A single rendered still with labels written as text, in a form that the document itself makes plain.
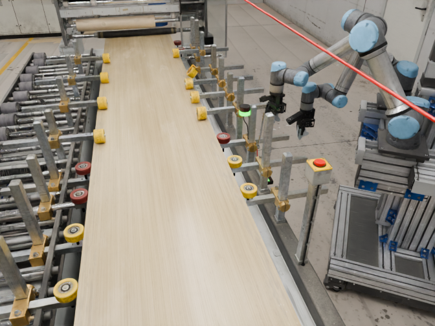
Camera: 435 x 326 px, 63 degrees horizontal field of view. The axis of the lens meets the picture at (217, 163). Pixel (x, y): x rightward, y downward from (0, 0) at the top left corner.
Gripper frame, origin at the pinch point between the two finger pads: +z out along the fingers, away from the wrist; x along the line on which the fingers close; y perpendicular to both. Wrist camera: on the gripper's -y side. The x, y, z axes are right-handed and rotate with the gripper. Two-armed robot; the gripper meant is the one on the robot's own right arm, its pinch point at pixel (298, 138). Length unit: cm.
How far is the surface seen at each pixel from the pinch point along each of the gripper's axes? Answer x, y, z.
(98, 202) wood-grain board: -44, -116, -8
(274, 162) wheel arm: -26.4, -26.2, -3.3
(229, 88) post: 44, -33, -18
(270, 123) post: -31, -32, -30
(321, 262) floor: -32, 14, 83
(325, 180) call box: -83, -31, -35
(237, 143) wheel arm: -1.5, -40.0, -2.7
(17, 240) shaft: -51, -152, 1
